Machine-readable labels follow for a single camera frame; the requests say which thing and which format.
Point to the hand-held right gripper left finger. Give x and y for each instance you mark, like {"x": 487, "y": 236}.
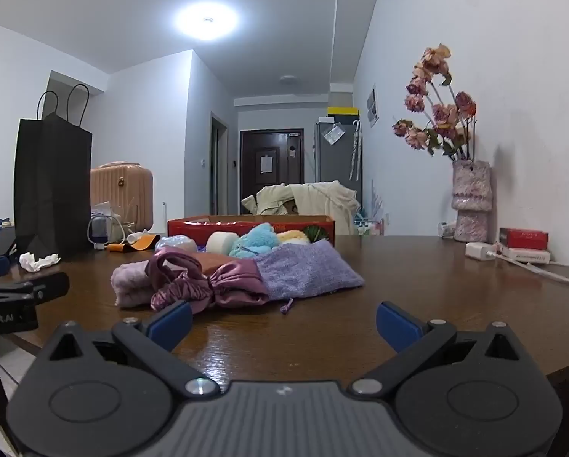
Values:
{"x": 170, "y": 324}

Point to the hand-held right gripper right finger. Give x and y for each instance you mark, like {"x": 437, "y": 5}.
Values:
{"x": 398, "y": 326}

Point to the pink towel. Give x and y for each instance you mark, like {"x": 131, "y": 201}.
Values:
{"x": 129, "y": 283}

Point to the iridescent mesh ball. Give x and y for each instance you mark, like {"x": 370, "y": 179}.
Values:
{"x": 177, "y": 243}

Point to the white roll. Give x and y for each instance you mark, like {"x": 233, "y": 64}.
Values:
{"x": 221, "y": 243}

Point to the red cardboard box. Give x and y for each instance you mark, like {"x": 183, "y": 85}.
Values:
{"x": 189, "y": 226}

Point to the lavender knit pouch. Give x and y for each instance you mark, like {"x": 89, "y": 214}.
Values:
{"x": 308, "y": 271}

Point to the crumpled white tissue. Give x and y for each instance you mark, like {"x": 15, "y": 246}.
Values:
{"x": 39, "y": 262}

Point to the blue white pouch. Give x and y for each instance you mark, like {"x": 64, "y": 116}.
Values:
{"x": 104, "y": 226}

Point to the small white bottle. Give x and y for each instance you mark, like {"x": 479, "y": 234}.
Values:
{"x": 134, "y": 238}

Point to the black paper bag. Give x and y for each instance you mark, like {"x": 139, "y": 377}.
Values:
{"x": 51, "y": 190}

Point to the white charger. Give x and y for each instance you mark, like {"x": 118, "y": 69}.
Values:
{"x": 479, "y": 250}

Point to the pink ribbed suitcase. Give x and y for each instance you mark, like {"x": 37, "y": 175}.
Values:
{"x": 122, "y": 190}

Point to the yellow plush toy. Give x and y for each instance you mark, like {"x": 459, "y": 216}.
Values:
{"x": 291, "y": 237}

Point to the beige jacket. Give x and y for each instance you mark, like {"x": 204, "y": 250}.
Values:
{"x": 322, "y": 204}

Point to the pink speckled vase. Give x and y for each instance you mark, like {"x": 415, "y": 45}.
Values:
{"x": 472, "y": 200}

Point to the white flat box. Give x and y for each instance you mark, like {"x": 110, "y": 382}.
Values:
{"x": 527, "y": 256}

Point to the red flat box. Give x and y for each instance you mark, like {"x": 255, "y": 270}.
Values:
{"x": 525, "y": 238}

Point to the brown chair back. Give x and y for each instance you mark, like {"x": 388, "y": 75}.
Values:
{"x": 291, "y": 207}

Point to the grey refrigerator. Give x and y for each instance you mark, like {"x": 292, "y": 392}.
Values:
{"x": 332, "y": 166}

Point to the white umbrella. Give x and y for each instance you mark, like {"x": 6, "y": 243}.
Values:
{"x": 355, "y": 152}

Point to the white paper on door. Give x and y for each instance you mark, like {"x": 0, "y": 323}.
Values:
{"x": 266, "y": 164}

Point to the dark brown door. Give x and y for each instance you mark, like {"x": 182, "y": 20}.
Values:
{"x": 284, "y": 171}

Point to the paper on refrigerator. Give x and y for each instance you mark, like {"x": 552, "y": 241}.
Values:
{"x": 333, "y": 134}

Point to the dried pink flowers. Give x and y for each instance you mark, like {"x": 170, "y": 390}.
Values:
{"x": 444, "y": 114}

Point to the yellow black box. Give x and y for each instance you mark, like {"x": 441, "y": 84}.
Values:
{"x": 344, "y": 112}

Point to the round ceiling lamp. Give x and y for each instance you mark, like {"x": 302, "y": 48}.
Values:
{"x": 207, "y": 21}

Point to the grey interior door frame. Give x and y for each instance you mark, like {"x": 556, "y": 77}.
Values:
{"x": 219, "y": 162}

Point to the wall poster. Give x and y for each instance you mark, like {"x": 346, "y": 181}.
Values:
{"x": 372, "y": 104}

